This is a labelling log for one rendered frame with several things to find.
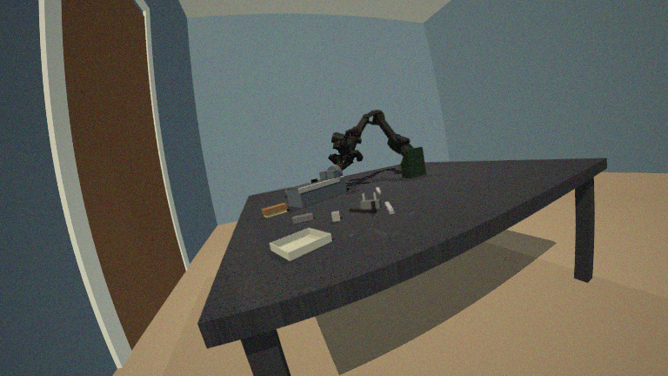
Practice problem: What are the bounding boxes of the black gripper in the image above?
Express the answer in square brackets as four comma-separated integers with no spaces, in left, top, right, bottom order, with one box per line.
[328,143,364,171]

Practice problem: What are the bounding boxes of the cream open tray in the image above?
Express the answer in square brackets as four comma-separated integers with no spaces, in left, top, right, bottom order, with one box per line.
[269,228,332,261]

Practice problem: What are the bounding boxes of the tan rectangular block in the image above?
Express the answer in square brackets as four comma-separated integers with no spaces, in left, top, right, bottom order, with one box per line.
[262,203,288,218]

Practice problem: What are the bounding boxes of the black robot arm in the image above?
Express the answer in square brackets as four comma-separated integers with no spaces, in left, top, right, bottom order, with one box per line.
[331,110,414,156]

